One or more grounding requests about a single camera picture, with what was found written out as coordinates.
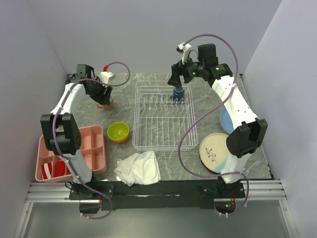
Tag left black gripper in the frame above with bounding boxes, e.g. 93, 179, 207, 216
88, 77, 113, 105

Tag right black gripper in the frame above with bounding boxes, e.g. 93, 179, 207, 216
167, 53, 205, 89

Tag pink printed ceramic mug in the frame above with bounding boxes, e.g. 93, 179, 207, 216
97, 95, 114, 110

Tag dark blue ceramic mug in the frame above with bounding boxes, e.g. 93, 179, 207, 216
170, 87, 184, 103

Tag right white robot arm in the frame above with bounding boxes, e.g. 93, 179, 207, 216
168, 43, 267, 197

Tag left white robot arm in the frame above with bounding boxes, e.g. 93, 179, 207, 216
40, 64, 115, 199

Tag yellow-green bowl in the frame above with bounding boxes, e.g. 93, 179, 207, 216
107, 122, 130, 135

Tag pink compartment tray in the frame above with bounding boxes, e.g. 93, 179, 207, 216
35, 125, 107, 183

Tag light blue plate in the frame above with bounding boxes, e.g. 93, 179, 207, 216
220, 108, 234, 134

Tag white cloth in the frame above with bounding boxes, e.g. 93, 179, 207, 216
114, 151, 161, 186

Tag red item in tray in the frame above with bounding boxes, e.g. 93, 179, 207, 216
54, 161, 71, 177

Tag beige blue leaf plate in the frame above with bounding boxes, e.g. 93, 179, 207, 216
199, 133, 229, 163

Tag red white striped item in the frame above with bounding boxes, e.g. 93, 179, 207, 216
41, 162, 53, 180

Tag black base beam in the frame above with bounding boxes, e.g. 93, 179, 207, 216
68, 173, 275, 214

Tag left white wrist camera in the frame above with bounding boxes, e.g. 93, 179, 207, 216
97, 71, 115, 83

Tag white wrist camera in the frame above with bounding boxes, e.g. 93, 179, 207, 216
97, 71, 115, 83
176, 43, 192, 64

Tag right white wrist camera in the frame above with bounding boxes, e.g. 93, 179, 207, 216
176, 43, 192, 64

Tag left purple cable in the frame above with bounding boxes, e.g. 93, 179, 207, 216
51, 61, 131, 220

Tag purple cable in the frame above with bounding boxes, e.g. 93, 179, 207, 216
51, 61, 131, 220
178, 34, 250, 217

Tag white wire dish rack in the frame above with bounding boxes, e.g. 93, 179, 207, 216
132, 81, 198, 152

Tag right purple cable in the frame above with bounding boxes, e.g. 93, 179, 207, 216
178, 34, 250, 217

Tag aluminium rail frame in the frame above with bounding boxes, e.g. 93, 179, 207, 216
14, 179, 299, 238

